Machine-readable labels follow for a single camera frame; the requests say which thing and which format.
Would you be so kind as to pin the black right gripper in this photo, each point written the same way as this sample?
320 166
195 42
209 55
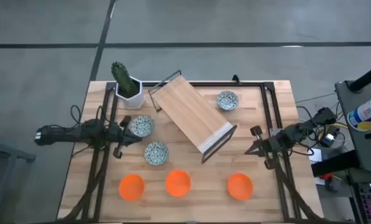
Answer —
272 143

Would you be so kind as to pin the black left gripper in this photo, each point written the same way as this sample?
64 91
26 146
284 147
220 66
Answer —
116 135

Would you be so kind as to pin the teal patterned mini bowl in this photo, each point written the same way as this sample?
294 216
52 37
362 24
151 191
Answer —
143 126
156 153
227 100

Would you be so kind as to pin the orange mini bowl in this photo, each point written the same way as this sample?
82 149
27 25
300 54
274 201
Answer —
178 183
131 187
240 186

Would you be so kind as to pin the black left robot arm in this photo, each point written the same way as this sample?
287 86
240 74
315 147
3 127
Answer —
67 133

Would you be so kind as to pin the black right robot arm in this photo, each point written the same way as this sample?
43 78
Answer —
306 126

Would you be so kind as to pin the white paper sheet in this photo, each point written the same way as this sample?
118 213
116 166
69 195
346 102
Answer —
315 155

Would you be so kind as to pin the green cactus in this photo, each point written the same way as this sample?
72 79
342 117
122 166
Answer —
123 77

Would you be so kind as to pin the small blue white device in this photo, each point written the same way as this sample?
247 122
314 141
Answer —
329 139

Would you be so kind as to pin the small black clamp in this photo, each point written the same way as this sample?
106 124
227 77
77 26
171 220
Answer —
235 79

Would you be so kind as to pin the thick black bar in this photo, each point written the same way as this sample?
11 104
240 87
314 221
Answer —
334 163

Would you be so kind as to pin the grey equipment cart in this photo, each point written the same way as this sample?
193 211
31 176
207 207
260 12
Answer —
368 146

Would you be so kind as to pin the white blue spray bottle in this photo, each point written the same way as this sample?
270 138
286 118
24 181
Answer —
368 110

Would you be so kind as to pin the black pole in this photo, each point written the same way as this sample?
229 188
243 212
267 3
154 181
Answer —
367 77

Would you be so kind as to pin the black metal rig frame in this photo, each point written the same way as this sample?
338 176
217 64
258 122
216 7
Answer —
250 84

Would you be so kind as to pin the wooden shelf riser black frame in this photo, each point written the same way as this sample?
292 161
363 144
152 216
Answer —
191 112

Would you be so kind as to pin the grey metal chair frame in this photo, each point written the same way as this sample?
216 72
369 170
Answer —
5 152

